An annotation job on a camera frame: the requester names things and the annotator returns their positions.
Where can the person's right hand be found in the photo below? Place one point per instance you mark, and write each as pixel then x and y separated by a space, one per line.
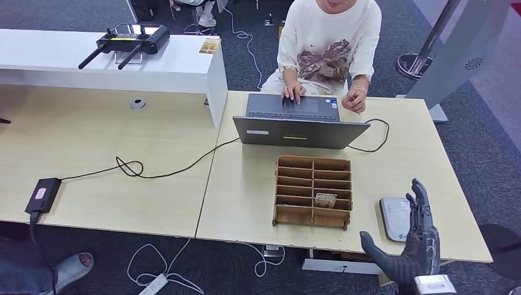
pixel 294 90

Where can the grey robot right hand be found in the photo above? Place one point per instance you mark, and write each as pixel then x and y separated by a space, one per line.
pixel 419 256

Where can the person's left hand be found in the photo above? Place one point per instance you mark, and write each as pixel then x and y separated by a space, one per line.
pixel 355 102

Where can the gold patterned room key card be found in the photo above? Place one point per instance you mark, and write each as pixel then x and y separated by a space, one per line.
pixel 325 200

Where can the brown cardboard card organizer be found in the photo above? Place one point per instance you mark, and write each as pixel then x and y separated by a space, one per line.
pixel 294 216

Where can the person's left forearm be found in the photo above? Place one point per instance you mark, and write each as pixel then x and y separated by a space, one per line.
pixel 361 82

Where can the person's right forearm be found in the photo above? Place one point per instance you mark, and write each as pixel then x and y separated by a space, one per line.
pixel 290 76

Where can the grey card reader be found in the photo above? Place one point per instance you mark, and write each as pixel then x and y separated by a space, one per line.
pixel 392 220

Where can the person with white shoes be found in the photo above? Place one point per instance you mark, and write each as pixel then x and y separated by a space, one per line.
pixel 206 19

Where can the person's leg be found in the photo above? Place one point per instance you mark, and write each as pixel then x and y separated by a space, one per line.
pixel 20 272

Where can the grey laptop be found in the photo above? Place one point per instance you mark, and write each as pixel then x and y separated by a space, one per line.
pixel 299 135

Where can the small black floor object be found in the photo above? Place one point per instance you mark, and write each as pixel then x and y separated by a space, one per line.
pixel 268 19

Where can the white drawer panel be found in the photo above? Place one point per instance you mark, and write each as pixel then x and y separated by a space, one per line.
pixel 344 266

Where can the black round base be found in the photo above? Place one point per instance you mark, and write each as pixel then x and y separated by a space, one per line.
pixel 501 248

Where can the chair base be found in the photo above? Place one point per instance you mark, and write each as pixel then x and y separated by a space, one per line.
pixel 198 29

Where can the white counter shelf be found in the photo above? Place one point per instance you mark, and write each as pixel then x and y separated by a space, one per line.
pixel 173 66

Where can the grey kiosk panel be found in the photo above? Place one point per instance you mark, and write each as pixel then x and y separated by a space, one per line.
pixel 470 40

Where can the grey floor socket box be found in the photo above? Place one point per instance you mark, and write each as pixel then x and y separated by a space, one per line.
pixel 272 252

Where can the round grey desk grommet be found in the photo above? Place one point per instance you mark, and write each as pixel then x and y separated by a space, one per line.
pixel 138 104

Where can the black remote controller with antennas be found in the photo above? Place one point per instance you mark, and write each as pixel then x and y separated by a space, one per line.
pixel 133 40

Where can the black cabinet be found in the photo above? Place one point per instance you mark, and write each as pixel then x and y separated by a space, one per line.
pixel 141 9

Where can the white power strip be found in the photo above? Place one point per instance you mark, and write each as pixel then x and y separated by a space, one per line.
pixel 153 285

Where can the black power adapter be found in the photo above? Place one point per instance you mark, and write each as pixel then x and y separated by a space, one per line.
pixel 42 196

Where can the grey slipper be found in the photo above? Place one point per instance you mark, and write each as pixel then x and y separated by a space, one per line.
pixel 71 270

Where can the black object at desk edge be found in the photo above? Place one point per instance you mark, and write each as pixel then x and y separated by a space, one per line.
pixel 3 121

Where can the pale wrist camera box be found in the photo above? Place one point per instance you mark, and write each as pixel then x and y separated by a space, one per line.
pixel 433 285

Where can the metal stanchion post with base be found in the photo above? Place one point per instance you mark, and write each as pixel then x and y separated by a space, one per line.
pixel 435 28

